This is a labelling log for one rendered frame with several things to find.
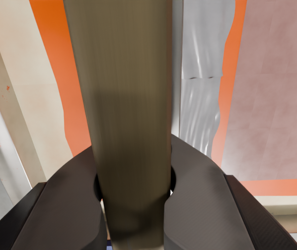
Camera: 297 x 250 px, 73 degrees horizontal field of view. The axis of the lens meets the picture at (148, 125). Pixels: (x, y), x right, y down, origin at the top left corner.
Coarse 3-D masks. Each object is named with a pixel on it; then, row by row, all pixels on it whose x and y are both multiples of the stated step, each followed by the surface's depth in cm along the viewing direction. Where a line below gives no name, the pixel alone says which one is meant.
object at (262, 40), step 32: (32, 0) 20; (256, 0) 21; (288, 0) 21; (64, 32) 22; (256, 32) 22; (288, 32) 22; (64, 64) 23; (224, 64) 24; (256, 64) 24; (288, 64) 24
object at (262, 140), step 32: (64, 96) 25; (224, 96) 25; (256, 96) 25; (288, 96) 25; (64, 128) 27; (224, 128) 28; (256, 128) 28; (288, 128) 28; (224, 160) 30; (256, 160) 30; (288, 160) 30; (256, 192) 33; (288, 192) 33
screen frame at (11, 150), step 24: (0, 72) 23; (0, 96) 22; (0, 120) 23; (24, 120) 27; (0, 144) 24; (24, 144) 26; (0, 168) 26; (24, 168) 26; (24, 192) 28; (288, 216) 35
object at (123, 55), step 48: (96, 0) 5; (144, 0) 5; (96, 48) 5; (144, 48) 6; (96, 96) 6; (144, 96) 6; (96, 144) 7; (144, 144) 7; (144, 192) 8; (144, 240) 9
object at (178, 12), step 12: (180, 0) 11; (180, 12) 11; (180, 24) 11; (180, 36) 11; (180, 48) 12; (180, 60) 12; (180, 72) 12; (180, 84) 13; (180, 96) 13; (180, 108) 13
